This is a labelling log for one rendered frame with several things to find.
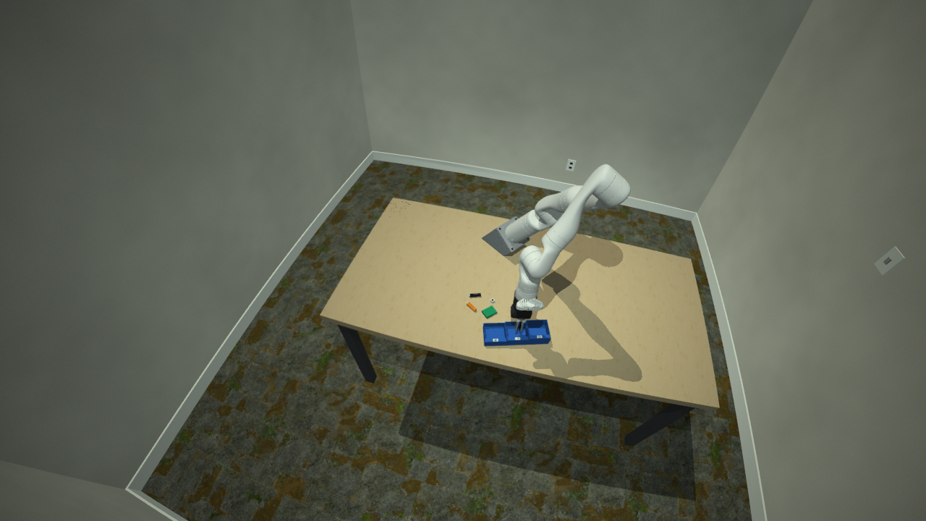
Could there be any blue three-compartment tray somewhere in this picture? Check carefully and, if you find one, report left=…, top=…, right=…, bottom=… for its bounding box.
left=483, top=320, right=551, bottom=346

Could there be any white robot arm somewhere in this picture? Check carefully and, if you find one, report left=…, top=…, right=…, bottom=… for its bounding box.
left=505, top=164, right=631, bottom=295

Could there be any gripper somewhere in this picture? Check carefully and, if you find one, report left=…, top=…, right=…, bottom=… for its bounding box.
left=511, top=285, right=544, bottom=331

